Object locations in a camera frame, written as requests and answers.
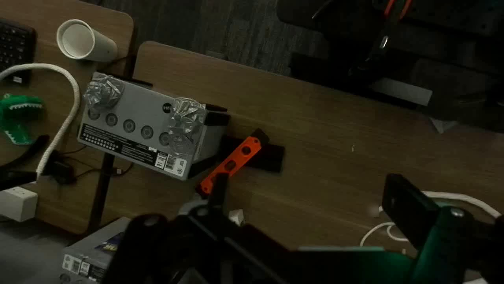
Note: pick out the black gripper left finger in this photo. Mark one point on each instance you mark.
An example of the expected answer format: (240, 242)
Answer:
(174, 246)

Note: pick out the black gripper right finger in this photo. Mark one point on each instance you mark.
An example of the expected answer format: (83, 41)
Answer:
(415, 215)

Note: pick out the grey battery with Dominator label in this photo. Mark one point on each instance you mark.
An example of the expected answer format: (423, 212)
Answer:
(89, 253)

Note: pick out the orange plastic block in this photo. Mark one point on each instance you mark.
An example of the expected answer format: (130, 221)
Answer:
(231, 160)

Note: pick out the grey battery with foil terminals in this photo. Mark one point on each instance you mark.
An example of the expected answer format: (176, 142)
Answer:
(136, 128)

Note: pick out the grey flat plate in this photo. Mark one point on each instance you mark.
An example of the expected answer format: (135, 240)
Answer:
(404, 92)

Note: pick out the small black mat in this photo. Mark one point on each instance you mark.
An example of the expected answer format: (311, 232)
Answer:
(269, 155)

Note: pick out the black power plug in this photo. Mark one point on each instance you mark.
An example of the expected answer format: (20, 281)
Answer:
(64, 171)

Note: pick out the white power adapter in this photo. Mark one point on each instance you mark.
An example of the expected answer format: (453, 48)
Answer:
(17, 202)

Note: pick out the green dinosaur toy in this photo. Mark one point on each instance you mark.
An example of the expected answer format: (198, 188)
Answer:
(18, 112)

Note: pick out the white paper cup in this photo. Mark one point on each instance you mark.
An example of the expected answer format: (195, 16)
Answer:
(85, 40)

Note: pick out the black keyboard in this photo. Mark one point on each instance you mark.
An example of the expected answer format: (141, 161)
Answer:
(14, 48)

